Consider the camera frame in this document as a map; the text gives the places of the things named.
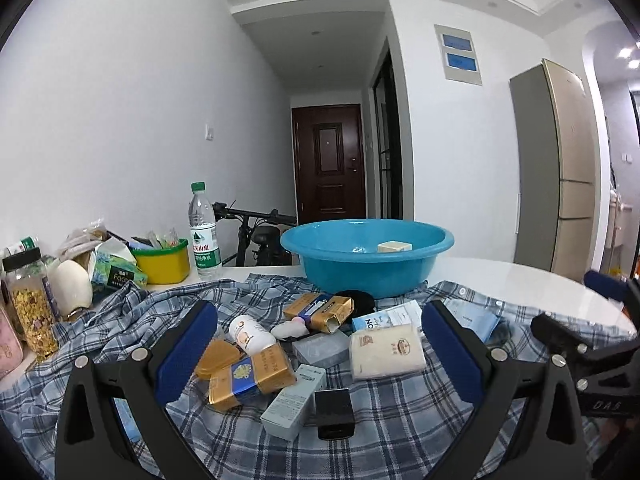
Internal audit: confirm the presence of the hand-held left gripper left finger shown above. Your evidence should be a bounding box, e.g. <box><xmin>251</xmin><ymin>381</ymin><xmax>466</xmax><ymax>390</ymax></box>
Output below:
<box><xmin>54</xmin><ymin>300</ymin><xmax>219</xmax><ymax>480</ymax></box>

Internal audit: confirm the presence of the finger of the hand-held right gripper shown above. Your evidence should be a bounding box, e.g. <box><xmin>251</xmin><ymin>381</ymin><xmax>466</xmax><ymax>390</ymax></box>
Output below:
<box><xmin>584</xmin><ymin>270</ymin><xmax>640</xmax><ymax>308</ymax></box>
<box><xmin>531</xmin><ymin>312</ymin><xmax>640</xmax><ymax>391</ymax></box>

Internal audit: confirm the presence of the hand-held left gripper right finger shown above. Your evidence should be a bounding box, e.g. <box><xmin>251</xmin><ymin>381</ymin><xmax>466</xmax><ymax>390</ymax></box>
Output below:
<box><xmin>422</xmin><ymin>300</ymin><xmax>586</xmax><ymax>480</ymax></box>

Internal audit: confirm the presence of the blue plastic basin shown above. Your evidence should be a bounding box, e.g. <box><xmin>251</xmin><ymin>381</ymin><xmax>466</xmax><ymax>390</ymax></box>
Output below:
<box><xmin>280</xmin><ymin>219</ymin><xmax>455</xmax><ymax>300</ymax></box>

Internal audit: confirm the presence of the yellow plastic container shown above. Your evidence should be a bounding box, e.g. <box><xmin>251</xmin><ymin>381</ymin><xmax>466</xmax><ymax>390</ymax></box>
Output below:
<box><xmin>131</xmin><ymin>239</ymin><xmax>191</xmax><ymax>285</ymax></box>

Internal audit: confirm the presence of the pink patterned container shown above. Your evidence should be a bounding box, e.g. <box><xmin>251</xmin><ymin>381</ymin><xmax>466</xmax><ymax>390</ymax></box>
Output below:
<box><xmin>0</xmin><ymin>305</ymin><xmax>24</xmax><ymax>378</ymax></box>

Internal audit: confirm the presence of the orange gold sachet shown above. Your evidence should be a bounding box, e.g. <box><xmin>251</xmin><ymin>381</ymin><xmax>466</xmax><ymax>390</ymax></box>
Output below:
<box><xmin>194</xmin><ymin>339</ymin><xmax>242</xmax><ymax>380</ymax></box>

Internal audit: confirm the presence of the light blue packet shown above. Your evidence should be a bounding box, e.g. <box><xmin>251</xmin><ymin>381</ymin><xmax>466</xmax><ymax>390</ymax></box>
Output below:
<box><xmin>444</xmin><ymin>300</ymin><xmax>502</xmax><ymax>346</ymax></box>
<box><xmin>112</xmin><ymin>397</ymin><xmax>139</xmax><ymax>453</ymax></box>

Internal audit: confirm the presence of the beige tissue pack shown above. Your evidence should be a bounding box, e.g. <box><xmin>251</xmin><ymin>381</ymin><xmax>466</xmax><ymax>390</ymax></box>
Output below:
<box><xmin>348</xmin><ymin>324</ymin><xmax>427</xmax><ymax>381</ymax></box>

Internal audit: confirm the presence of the white bottle with baby print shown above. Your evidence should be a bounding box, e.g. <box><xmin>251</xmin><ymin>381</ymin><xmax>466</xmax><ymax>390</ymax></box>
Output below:
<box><xmin>229</xmin><ymin>315</ymin><xmax>277</xmax><ymax>356</ymax></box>

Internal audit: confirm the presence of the gold and blue box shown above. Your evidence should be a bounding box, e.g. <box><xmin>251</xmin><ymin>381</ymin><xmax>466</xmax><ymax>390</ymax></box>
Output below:
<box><xmin>283</xmin><ymin>292</ymin><xmax>354</xmax><ymax>335</ymax></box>
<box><xmin>207</xmin><ymin>345</ymin><xmax>296</xmax><ymax>413</ymax></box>

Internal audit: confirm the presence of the white and blue carton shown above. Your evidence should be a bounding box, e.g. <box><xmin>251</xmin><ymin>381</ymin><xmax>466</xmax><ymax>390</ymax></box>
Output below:
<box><xmin>351</xmin><ymin>301</ymin><xmax>423</xmax><ymax>333</ymax></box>

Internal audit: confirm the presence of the blue plaid shirt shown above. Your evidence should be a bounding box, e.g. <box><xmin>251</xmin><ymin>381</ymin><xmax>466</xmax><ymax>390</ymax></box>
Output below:
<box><xmin>0</xmin><ymin>272</ymin><xmax>621</xmax><ymax>480</ymax></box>

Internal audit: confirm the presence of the white and pink small bottle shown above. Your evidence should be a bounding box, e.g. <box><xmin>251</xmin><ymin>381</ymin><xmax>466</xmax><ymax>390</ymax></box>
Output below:
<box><xmin>271</xmin><ymin>317</ymin><xmax>308</xmax><ymax>342</ymax></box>

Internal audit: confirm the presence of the green tissue pack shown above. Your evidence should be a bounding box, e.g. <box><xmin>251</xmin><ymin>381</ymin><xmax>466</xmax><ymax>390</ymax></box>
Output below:
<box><xmin>90</xmin><ymin>244</ymin><xmax>149</xmax><ymax>291</ymax></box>

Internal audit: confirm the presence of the black round case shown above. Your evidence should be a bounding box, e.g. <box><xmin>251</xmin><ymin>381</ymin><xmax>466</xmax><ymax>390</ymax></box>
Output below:
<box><xmin>334</xmin><ymin>290</ymin><xmax>376</xmax><ymax>317</ymax></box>

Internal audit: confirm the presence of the green-capped water bottle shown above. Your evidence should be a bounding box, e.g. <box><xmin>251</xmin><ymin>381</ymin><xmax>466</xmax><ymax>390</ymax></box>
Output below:
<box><xmin>188</xmin><ymin>182</ymin><xmax>223</xmax><ymax>281</ymax></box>

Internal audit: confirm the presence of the long grey-green box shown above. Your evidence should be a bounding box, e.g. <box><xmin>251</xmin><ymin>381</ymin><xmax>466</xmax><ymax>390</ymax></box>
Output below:
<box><xmin>261</xmin><ymin>364</ymin><xmax>327</xmax><ymax>441</ymax></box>

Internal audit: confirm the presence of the grey refrigerator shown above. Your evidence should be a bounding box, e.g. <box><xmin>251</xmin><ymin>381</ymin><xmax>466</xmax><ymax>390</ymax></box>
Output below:
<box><xmin>509</xmin><ymin>59</ymin><xmax>609</xmax><ymax>286</ymax></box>

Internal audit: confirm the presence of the black box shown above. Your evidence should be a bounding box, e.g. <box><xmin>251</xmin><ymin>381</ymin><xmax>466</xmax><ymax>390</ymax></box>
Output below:
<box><xmin>314</xmin><ymin>388</ymin><xmax>356</xmax><ymax>441</ymax></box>

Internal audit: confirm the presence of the translucent grey soap box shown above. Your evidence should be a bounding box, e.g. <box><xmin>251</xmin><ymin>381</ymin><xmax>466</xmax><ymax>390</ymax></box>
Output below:
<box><xmin>292</xmin><ymin>330</ymin><xmax>349</xmax><ymax>367</ymax></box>

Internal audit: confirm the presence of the white egg-shaped device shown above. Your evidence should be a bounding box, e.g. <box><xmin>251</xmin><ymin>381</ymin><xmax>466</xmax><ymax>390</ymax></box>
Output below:
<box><xmin>50</xmin><ymin>258</ymin><xmax>94</xmax><ymax>319</ymax></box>

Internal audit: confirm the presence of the black bicycle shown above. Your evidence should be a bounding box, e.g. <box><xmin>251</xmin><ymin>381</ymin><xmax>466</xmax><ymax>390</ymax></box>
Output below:
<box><xmin>212</xmin><ymin>202</ymin><xmax>299</xmax><ymax>267</ymax></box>

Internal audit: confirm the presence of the clear snack bag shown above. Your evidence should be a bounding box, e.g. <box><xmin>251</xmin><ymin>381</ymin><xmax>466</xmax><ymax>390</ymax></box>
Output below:
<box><xmin>59</xmin><ymin>219</ymin><xmax>109</xmax><ymax>262</ymax></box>

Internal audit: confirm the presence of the black-lidded granola jar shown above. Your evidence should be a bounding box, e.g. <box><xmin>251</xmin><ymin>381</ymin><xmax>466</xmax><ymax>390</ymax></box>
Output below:
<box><xmin>2</xmin><ymin>247</ymin><xmax>61</xmax><ymax>362</ymax></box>

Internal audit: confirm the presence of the small green-lidded bottle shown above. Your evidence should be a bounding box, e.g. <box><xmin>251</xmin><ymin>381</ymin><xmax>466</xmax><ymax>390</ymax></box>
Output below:
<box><xmin>4</xmin><ymin>236</ymin><xmax>41</xmax><ymax>257</ymax></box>

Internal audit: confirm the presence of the black-framed sliding glass door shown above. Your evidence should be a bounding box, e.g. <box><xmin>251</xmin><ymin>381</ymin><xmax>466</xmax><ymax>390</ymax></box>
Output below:
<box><xmin>372</xmin><ymin>39</ymin><xmax>404</xmax><ymax>221</ymax></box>

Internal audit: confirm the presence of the dark brown door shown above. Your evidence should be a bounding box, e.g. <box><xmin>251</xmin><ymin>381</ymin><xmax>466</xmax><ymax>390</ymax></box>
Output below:
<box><xmin>291</xmin><ymin>104</ymin><xmax>367</xmax><ymax>226</ymax></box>

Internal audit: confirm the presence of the white panel with blue windows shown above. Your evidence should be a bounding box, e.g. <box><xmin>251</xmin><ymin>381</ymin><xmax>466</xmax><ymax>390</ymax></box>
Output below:
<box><xmin>434</xmin><ymin>24</ymin><xmax>484</xmax><ymax>86</ymax></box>

